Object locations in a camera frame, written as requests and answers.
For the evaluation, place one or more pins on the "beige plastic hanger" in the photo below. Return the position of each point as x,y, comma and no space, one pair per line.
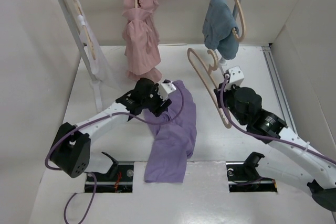
208,82

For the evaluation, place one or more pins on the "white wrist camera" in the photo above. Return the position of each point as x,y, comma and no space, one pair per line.
236,76
165,89

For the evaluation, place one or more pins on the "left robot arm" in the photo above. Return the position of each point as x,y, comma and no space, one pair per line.
71,149

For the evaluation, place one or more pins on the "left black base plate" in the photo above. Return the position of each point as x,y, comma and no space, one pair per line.
121,182

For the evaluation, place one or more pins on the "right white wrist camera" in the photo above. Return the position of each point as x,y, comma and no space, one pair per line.
236,76

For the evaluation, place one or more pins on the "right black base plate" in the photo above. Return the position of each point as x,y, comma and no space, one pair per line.
241,180

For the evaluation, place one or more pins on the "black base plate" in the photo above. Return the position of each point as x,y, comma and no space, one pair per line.
121,182
241,180

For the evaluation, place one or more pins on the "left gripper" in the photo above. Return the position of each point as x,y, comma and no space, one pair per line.
158,108

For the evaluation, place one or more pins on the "pink ruffled dress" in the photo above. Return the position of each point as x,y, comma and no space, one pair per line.
142,40

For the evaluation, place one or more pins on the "blue denim shirt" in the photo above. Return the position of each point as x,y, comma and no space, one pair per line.
227,47

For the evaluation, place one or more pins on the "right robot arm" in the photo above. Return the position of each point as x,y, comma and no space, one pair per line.
315,172

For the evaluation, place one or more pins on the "aluminium rail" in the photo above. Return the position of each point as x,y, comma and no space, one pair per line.
278,88

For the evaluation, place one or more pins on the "purple t shirt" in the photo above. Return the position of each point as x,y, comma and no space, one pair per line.
174,138

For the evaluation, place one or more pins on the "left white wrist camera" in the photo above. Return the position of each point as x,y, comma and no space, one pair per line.
165,89

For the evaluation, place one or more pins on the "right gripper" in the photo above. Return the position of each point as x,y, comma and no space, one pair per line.
217,91

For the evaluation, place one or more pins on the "white sheer garment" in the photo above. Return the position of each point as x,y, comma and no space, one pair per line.
100,67

